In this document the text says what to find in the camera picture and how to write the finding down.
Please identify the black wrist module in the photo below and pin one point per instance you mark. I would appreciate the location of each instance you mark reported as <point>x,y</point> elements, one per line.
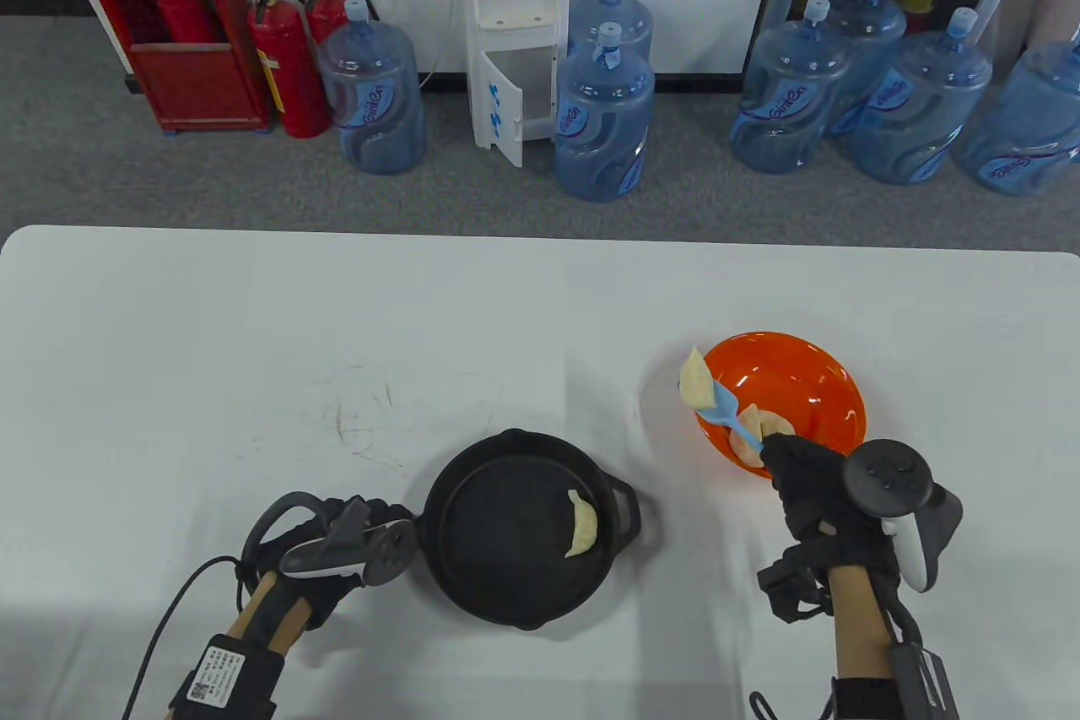
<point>924,682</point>
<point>224,673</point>

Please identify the person's right forearm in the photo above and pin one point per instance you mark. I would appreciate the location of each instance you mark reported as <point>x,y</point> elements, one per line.
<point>856,636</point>

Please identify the black right wrist module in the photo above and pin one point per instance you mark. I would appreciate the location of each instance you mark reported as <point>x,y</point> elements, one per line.
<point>924,682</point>

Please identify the blue dessert shovel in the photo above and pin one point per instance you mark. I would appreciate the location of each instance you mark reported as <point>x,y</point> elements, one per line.
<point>726,408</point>

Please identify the red fire extinguisher cabinet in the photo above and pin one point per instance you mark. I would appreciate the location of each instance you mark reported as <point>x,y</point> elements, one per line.
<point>194,87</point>

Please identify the pale yellow dumpling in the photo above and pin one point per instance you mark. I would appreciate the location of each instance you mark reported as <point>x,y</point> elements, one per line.
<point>738,450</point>
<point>582,530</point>
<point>696,382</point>
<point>772,423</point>

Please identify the large red fire extinguisher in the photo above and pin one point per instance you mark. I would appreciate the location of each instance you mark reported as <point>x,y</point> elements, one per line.
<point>291,78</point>

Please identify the orange plastic bowl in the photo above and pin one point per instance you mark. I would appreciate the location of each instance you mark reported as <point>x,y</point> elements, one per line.
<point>801,382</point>

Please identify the person's left forearm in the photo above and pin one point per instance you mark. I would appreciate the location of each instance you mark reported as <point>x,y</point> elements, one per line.
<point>257,614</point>

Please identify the small red fire extinguisher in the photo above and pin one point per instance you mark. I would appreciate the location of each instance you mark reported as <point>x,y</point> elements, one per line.
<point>325,15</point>

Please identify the black left wrist module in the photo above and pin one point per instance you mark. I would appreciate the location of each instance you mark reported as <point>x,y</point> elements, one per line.
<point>224,673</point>

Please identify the blue water jug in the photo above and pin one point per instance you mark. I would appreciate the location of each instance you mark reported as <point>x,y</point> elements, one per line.
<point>785,104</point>
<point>869,15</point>
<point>371,104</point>
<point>1029,129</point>
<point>603,129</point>
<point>920,112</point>
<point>629,19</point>

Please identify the red extinguisher inside cabinet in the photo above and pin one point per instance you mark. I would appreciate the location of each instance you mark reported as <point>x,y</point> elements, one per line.
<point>181,15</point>

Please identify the grey left hand controller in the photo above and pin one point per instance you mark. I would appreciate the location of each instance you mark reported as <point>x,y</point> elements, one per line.
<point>384,560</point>

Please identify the person's left hand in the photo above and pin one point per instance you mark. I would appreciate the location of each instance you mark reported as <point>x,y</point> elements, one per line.
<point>375,511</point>

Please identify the person's right hand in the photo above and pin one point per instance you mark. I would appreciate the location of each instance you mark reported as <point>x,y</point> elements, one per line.
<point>814,492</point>

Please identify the black frying pan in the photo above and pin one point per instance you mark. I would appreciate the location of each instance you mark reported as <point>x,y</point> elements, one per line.
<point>498,526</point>

